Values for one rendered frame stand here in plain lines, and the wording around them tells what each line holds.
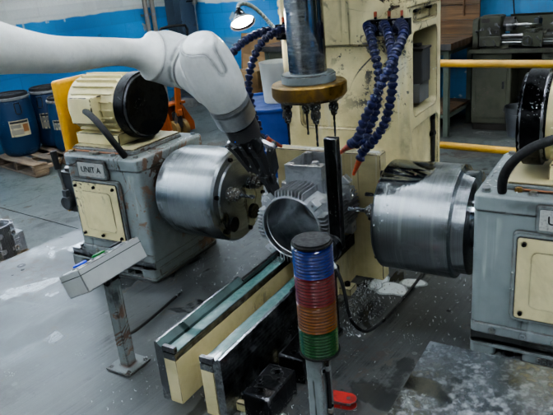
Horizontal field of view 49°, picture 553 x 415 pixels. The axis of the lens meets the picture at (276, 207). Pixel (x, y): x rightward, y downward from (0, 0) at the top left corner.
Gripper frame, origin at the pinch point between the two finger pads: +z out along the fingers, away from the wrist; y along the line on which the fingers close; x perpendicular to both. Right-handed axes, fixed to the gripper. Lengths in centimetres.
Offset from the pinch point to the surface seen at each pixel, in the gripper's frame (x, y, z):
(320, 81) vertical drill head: -18.5, -11.1, -15.5
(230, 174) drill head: -3.3, 14.8, 2.8
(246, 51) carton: -446, 367, 305
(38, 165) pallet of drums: -152, 412, 204
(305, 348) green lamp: 46, -35, -19
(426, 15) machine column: -62, -22, -1
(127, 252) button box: 32.5, 15.0, -12.7
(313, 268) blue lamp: 38, -37, -30
